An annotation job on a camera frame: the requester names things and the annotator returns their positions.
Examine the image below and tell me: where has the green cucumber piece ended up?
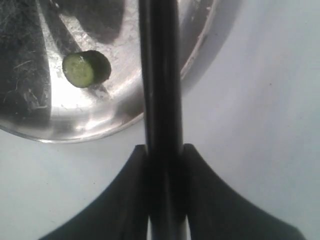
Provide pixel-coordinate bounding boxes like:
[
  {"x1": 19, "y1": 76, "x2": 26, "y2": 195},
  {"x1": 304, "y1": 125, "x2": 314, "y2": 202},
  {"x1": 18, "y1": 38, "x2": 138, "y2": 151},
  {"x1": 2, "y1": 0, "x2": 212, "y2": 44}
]
[{"x1": 62, "y1": 50, "x2": 112, "y2": 88}]

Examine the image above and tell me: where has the black handled serrated knife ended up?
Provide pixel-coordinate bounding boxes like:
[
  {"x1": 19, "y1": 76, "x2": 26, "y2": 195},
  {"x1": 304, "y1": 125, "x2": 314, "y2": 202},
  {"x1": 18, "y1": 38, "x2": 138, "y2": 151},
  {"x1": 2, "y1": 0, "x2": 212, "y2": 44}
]
[{"x1": 139, "y1": 0, "x2": 186, "y2": 240}]

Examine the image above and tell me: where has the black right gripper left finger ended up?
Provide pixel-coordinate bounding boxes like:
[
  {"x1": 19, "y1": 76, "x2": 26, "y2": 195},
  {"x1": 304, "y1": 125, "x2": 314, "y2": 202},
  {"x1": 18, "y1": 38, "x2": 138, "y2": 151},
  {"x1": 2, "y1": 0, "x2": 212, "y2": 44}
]
[{"x1": 43, "y1": 145, "x2": 148, "y2": 240}]

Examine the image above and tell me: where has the round steel plate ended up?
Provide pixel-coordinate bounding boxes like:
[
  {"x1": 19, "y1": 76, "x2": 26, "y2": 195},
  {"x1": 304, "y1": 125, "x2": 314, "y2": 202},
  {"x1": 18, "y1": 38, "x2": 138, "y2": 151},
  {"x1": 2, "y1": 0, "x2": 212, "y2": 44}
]
[{"x1": 0, "y1": 0, "x2": 245, "y2": 145}]

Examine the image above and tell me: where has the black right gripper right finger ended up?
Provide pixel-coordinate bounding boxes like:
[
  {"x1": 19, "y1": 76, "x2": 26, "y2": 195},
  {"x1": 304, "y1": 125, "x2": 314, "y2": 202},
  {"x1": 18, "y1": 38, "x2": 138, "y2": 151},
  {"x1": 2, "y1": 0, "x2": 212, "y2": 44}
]
[{"x1": 183, "y1": 143, "x2": 304, "y2": 240}]

